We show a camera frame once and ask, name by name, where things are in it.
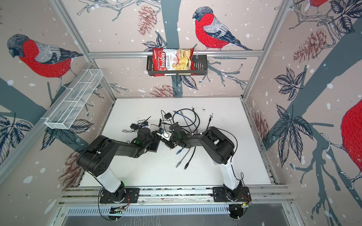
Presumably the black network switch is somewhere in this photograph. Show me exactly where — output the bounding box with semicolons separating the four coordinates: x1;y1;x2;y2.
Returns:
148;140;160;153

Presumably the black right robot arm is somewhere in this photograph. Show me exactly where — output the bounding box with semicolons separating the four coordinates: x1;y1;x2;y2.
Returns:
163;123;243;200

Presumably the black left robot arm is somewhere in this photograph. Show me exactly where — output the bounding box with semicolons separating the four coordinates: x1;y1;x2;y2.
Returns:
76;128;160;203

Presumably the small black plug adapter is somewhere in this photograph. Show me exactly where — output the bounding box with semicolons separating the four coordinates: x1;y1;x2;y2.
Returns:
164;113;172;120

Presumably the red cassava chips bag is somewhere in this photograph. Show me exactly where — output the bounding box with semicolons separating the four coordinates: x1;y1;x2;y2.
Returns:
152;48;195;77

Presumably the blue ethernet cable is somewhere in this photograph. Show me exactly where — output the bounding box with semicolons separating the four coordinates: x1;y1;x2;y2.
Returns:
173;111;199;155

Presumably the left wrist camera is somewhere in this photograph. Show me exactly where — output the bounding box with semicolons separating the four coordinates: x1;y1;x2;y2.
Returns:
138;117;151;129

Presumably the black power adapter with cable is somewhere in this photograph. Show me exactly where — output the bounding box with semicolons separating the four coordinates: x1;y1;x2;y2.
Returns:
122;115;159;133

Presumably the grey ethernet cable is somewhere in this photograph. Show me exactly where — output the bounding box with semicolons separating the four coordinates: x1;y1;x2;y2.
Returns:
175;148;193;168

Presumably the black braided ethernet cable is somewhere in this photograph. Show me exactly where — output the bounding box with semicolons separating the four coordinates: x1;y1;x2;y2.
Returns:
183;106;202;170

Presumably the black wall basket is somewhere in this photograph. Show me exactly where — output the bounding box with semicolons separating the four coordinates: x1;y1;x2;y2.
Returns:
146;55;208;77

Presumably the white wire mesh shelf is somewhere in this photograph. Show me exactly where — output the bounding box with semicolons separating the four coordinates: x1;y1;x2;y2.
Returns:
45;69;103;130

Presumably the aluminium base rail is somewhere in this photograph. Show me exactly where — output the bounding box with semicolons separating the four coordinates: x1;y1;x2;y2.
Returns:
57;185;294;220

